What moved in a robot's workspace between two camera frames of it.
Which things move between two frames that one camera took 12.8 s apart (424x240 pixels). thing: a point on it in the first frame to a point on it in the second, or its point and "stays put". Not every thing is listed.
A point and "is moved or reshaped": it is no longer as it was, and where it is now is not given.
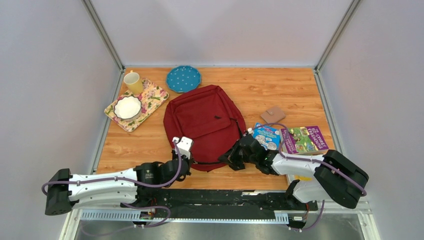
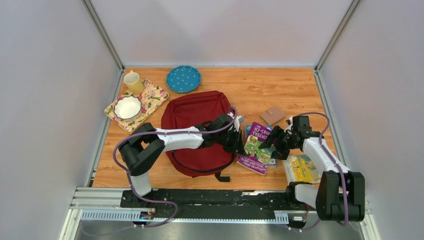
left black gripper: [187, 158] to [237, 146]
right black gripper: [224, 158] to [276, 132]
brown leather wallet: [273, 115] stays put
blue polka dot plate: [183, 78] stays put
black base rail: [180, 204] stays put
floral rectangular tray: [152, 97] stays put
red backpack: [208, 116] is moved or reshaped
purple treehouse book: [304, 140] is moved or reshaped
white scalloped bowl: [127, 107] stays put
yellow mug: [133, 83] stays put
